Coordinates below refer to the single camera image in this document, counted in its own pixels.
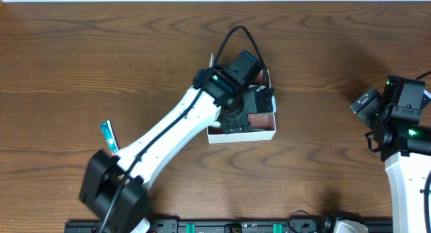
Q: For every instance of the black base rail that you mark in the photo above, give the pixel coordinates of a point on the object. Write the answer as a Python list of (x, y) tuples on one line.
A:
[(299, 221)]

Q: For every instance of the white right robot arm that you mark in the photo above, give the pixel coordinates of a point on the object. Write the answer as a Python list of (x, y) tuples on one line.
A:
[(393, 118)]

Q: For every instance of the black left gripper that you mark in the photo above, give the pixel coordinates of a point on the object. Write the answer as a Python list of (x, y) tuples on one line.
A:
[(236, 119)]

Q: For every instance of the white Pantene tube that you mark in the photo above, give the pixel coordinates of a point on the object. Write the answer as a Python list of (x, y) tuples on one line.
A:
[(211, 59)]

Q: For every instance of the teal small packet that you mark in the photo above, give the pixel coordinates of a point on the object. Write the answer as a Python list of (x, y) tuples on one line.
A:
[(108, 133)]

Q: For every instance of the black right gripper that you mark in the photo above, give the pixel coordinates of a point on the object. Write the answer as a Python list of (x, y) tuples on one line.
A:
[(365, 102)]

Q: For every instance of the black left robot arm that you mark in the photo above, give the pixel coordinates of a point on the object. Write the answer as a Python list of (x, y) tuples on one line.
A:
[(116, 184)]

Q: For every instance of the white box with pink interior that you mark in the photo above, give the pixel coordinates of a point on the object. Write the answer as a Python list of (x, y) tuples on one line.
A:
[(264, 125)]

